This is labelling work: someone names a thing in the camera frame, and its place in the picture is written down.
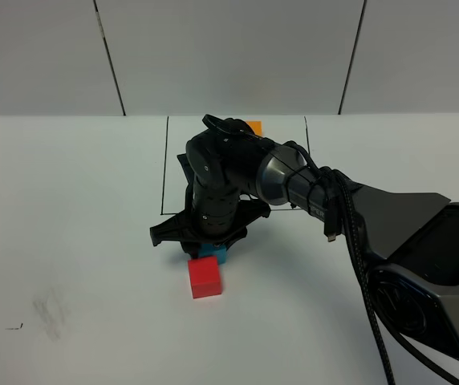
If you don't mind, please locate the blue cube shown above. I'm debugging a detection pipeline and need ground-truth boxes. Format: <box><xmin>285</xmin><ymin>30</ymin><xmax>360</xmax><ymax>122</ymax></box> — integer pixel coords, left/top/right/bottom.
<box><xmin>197</xmin><ymin>244</ymin><xmax>227</xmax><ymax>265</ymax></box>

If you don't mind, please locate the orange template cube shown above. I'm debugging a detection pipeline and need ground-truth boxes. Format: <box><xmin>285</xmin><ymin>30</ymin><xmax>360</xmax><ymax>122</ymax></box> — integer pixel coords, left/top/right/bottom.
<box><xmin>246</xmin><ymin>120</ymin><xmax>262</xmax><ymax>136</ymax></box>

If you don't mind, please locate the red cube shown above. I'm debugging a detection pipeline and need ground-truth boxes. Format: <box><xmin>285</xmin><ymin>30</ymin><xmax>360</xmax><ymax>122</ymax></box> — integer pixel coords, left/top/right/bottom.
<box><xmin>188</xmin><ymin>256</ymin><xmax>222</xmax><ymax>299</ymax></box>

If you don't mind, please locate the black right braided cable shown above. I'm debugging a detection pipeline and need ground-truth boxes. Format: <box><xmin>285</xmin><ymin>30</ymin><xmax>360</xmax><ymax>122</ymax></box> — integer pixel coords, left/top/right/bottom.
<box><xmin>283</xmin><ymin>140</ymin><xmax>459</xmax><ymax>385</ymax></box>

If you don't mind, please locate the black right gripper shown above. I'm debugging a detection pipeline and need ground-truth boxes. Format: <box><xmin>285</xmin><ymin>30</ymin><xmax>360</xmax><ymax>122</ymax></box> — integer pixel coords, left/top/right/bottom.
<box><xmin>150</xmin><ymin>182</ymin><xmax>271</xmax><ymax>257</ymax></box>

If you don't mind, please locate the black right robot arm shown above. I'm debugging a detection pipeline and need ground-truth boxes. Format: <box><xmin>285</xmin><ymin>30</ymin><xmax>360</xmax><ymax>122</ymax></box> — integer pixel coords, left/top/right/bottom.
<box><xmin>150</xmin><ymin>115</ymin><xmax>459</xmax><ymax>361</ymax></box>

